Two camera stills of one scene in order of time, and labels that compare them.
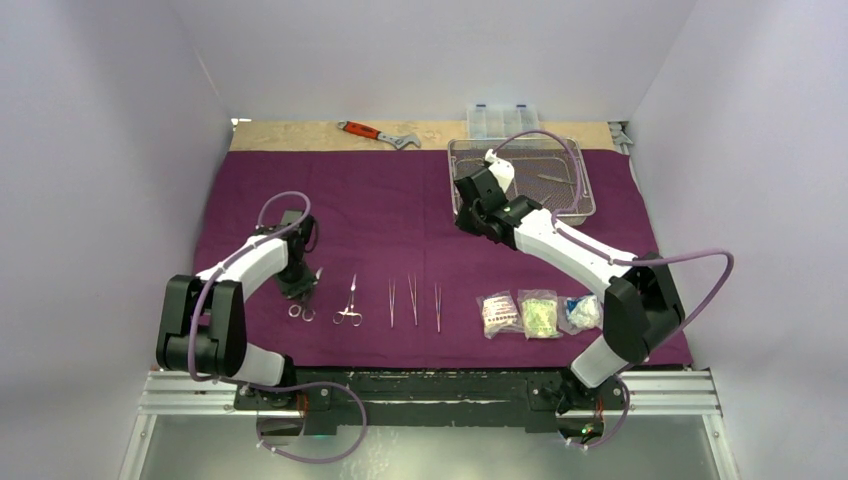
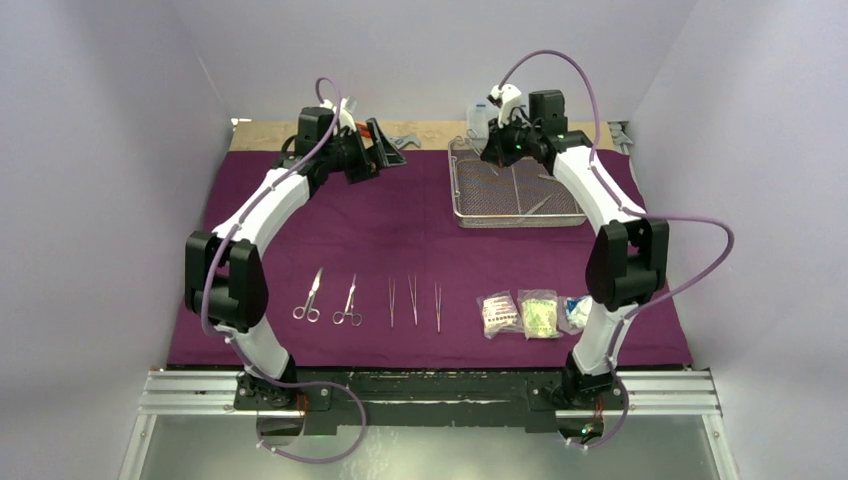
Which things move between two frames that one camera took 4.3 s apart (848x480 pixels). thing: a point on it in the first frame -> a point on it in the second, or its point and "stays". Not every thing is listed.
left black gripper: (297, 289) -> (379, 155)
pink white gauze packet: (500, 313) stays
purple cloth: (397, 285) stays
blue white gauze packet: (579, 313) stays
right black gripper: (468, 216) -> (495, 148)
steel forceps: (391, 301) stays
